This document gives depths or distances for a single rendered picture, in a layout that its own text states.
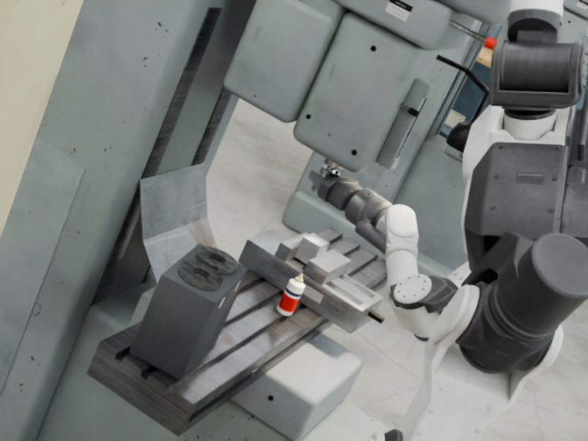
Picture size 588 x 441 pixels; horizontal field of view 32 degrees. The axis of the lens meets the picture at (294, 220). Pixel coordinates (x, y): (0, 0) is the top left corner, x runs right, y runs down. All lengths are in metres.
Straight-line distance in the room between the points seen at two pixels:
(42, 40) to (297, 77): 1.73
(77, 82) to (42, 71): 1.84
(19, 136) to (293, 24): 1.71
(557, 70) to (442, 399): 0.58
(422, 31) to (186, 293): 0.72
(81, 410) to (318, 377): 0.63
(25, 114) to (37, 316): 2.03
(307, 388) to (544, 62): 1.00
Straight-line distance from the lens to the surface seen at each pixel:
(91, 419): 2.70
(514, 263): 1.60
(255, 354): 2.26
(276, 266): 2.59
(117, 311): 2.63
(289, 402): 2.39
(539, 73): 1.79
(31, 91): 0.59
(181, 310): 2.00
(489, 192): 1.79
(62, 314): 2.57
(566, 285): 1.56
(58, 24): 0.58
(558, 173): 1.80
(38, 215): 2.54
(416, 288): 2.04
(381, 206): 2.29
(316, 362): 2.53
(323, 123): 2.28
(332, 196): 2.34
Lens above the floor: 1.96
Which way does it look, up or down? 20 degrees down
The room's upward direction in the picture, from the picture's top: 25 degrees clockwise
